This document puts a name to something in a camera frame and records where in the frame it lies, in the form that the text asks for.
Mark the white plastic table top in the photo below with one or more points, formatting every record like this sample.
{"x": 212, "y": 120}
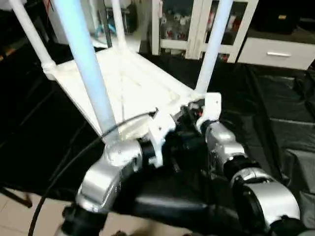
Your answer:
{"x": 133, "y": 88}

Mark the white plastic table leg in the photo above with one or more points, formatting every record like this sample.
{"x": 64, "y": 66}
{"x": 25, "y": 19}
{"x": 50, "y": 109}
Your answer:
{"x": 118, "y": 24}
{"x": 215, "y": 46}
{"x": 86, "y": 64}
{"x": 29, "y": 34}

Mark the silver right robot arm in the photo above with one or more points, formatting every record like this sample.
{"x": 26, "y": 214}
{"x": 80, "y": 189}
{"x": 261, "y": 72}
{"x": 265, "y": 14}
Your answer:
{"x": 246, "y": 172}

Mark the white glass door cabinet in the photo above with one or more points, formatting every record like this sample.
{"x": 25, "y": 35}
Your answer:
{"x": 187, "y": 29}

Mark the white drawer unit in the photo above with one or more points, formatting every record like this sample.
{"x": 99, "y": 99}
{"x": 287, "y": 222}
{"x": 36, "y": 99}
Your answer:
{"x": 280, "y": 53}

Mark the black metal bench leg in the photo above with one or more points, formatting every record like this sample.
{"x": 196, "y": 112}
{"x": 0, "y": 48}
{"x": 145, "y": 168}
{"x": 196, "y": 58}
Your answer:
{"x": 15, "y": 195}

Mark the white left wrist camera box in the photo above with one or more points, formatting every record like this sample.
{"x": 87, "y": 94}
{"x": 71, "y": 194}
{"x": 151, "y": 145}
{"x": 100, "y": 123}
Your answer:
{"x": 160, "y": 135}

